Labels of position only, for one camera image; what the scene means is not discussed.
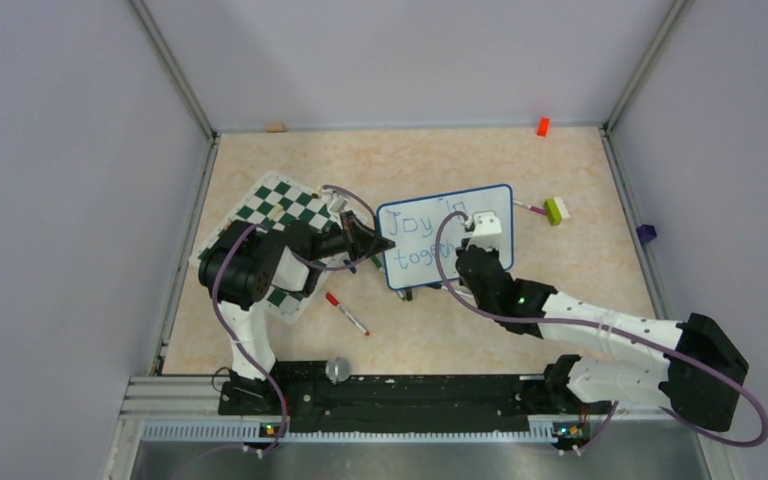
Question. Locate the purple cap marker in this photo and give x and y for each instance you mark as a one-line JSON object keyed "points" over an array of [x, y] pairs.
{"points": [[532, 208]]}

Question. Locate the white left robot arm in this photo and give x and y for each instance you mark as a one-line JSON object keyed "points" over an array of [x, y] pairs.
{"points": [[244, 264]]}

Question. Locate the purple toy block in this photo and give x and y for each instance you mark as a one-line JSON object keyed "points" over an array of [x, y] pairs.
{"points": [[646, 233]]}

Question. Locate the orange toy block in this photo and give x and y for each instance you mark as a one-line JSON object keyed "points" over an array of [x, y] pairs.
{"points": [[543, 127]]}

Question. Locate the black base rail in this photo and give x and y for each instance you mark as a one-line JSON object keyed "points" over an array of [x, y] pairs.
{"points": [[399, 404]]}

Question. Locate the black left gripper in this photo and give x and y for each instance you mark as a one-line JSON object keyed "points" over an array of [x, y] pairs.
{"points": [[355, 240]]}

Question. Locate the wooden cork piece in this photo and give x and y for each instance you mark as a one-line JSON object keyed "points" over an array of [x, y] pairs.
{"points": [[275, 127]]}

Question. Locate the green white toy brick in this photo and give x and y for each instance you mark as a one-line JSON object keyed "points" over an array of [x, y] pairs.
{"points": [[556, 211]]}

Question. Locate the red cap marker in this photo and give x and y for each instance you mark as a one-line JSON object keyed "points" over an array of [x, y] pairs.
{"points": [[347, 314]]}

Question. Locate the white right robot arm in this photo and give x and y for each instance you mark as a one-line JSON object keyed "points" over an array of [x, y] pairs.
{"points": [[666, 363]]}

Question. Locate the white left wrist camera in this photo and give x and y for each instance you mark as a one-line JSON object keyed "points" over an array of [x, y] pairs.
{"points": [[336, 201]]}

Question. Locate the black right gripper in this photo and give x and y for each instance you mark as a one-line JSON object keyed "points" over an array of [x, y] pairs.
{"points": [[460, 248]]}

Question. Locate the blue framed whiteboard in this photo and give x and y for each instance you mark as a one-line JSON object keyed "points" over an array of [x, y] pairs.
{"points": [[424, 226]]}

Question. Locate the grey round knob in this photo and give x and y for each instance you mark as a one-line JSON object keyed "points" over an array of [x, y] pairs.
{"points": [[338, 370]]}

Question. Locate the light wooden chess piece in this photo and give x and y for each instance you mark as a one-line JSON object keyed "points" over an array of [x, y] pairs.
{"points": [[276, 213]]}

